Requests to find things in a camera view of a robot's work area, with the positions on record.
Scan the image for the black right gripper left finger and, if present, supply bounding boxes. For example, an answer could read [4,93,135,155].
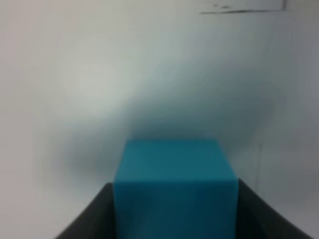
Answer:
[57,183,116,239]

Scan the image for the blue block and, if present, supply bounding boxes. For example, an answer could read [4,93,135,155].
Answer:
[113,140,238,239]

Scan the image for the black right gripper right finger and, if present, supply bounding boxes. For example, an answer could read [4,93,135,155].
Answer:
[236,180,311,239]

